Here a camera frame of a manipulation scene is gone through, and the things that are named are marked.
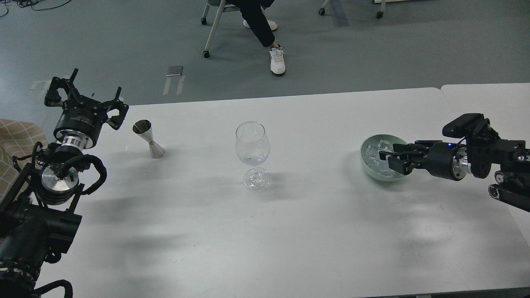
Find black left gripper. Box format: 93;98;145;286
45;68;129;149

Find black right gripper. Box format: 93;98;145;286
379;141;471;181

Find clear ice cubes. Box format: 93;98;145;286
363;139;393;178

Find steel cocktail jigger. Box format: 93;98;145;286
132;119;165;159

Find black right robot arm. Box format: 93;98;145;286
379;113;530;211

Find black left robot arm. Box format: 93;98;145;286
0;69;129;298

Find clear wine glass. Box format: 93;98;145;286
235;121;271;191

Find green bowl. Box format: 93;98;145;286
360;134;407;182

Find beige checkered sofa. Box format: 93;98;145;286
0;119;48;200

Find white chair caster leg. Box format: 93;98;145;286
318;0;331;16

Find grey office chair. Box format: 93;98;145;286
200;0;240;58

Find seated person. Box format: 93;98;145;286
229;0;286;76

